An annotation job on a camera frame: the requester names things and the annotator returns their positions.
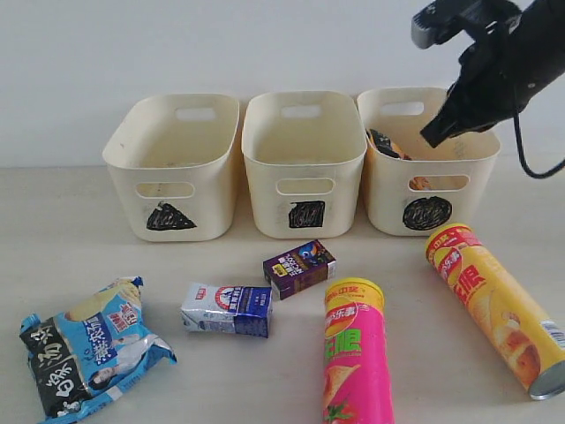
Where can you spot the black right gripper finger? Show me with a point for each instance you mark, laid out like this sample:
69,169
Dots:
439,129
474,113

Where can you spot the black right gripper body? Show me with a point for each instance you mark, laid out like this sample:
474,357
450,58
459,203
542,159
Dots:
516,63

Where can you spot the black orange snack bag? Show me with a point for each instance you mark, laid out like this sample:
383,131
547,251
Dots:
385,145

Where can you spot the purple drink carton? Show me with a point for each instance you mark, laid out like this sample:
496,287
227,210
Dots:
299,268

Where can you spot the white blue milk carton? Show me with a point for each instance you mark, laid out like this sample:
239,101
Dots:
231,309

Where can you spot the blue noodle snack bag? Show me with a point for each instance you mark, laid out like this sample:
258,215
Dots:
88,356

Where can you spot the cream bin with circle mark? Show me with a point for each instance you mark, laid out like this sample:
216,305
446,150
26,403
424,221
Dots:
420,188

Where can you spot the cream bin with square mark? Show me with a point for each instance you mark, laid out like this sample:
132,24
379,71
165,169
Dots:
304,153

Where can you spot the yellow Lays chips can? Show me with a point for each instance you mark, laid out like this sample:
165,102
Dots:
529,341

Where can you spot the pink Lays chips can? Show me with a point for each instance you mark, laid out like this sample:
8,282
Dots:
357,385

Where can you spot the cream bin with triangle mark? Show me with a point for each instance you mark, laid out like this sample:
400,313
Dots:
174,164

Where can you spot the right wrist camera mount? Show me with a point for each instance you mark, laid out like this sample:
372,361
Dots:
442,20

